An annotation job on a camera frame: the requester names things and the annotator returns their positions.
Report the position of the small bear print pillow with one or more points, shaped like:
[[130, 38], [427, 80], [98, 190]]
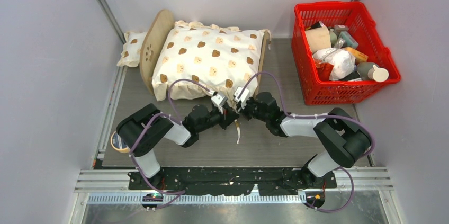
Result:
[[130, 55]]

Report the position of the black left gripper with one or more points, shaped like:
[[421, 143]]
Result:
[[227, 117]]

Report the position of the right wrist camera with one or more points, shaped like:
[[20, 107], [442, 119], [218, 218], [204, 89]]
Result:
[[241, 95]]

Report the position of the white crumpled bag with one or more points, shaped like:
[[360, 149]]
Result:
[[333, 64]]

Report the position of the yellow box in basket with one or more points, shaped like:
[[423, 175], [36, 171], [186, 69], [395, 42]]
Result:
[[359, 56]]

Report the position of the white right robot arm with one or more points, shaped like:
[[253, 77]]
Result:
[[344, 139]]

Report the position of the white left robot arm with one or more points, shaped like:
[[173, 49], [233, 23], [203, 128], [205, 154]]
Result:
[[143, 130]]

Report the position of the aluminium frame rail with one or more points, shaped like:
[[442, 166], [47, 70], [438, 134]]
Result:
[[111, 19]]

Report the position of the wooden pet bed frame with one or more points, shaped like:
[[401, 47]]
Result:
[[154, 47]]

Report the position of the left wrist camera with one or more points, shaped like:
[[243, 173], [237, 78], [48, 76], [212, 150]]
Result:
[[219, 100]]

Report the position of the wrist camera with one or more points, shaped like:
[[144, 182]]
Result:
[[241, 95], [219, 100]]

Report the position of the grey bottle with beige cap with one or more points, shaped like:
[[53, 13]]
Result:
[[372, 71]]

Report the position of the large bear print cushion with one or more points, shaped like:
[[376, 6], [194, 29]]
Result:
[[210, 59]]

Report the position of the tape roll with blue core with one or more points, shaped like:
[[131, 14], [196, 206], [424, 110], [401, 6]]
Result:
[[118, 144]]

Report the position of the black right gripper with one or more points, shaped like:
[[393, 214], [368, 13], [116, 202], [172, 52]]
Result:
[[243, 111]]

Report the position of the teal box in basket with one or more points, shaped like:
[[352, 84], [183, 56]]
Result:
[[350, 41]]

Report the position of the red plastic basket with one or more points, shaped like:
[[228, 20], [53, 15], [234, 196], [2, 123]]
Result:
[[338, 16]]

